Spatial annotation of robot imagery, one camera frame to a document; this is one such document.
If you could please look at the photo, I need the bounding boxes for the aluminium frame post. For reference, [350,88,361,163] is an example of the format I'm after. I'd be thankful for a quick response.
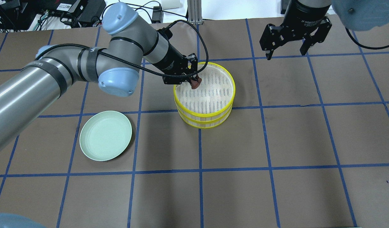
[187,0,203,25]

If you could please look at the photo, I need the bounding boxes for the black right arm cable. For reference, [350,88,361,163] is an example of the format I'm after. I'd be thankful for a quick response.
[345,28,389,50]

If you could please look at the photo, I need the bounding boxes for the light green round plate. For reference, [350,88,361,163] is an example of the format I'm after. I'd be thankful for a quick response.
[79,110,133,162]

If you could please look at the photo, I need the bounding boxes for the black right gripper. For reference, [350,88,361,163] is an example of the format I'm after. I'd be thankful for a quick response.
[259,16,332,60]

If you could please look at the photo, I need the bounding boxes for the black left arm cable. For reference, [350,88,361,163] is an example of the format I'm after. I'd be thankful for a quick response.
[36,20,209,78]

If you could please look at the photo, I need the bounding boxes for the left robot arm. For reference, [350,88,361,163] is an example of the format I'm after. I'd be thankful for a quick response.
[0,2,208,151]

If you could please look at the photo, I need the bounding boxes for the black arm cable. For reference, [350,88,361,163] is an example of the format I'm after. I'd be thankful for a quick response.
[36,20,209,78]
[345,28,389,50]

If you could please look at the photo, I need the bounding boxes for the black electronics box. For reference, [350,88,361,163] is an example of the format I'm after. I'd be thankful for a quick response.
[35,0,106,28]

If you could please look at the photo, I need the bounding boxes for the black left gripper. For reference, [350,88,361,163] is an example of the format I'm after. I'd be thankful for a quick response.
[163,53,198,85]

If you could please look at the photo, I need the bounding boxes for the black power adapter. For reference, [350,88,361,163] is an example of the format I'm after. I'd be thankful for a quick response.
[151,6,164,23]

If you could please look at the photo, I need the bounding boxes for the brown bun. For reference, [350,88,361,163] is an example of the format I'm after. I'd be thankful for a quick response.
[189,75,202,90]

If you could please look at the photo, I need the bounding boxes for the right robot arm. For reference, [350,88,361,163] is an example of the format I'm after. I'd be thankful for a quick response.
[259,0,389,60]

